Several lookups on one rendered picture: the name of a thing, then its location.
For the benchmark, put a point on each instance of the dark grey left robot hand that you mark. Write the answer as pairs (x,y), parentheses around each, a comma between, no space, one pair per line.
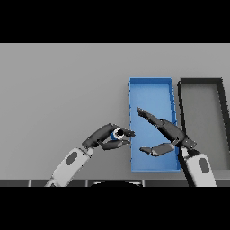
(100,134)

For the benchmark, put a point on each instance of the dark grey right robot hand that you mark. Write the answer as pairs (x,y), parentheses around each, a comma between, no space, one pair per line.
(172,131)

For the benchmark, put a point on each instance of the blue pipe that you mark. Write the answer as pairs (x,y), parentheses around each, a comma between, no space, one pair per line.
(117,134)

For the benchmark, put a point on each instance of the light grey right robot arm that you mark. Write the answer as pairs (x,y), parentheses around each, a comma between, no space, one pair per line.
(197,167)

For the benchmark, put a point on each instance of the dark grey bin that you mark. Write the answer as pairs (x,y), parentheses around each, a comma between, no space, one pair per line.
(203,119)

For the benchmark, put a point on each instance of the blue bin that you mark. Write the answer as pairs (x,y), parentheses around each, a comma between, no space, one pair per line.
(149,99)

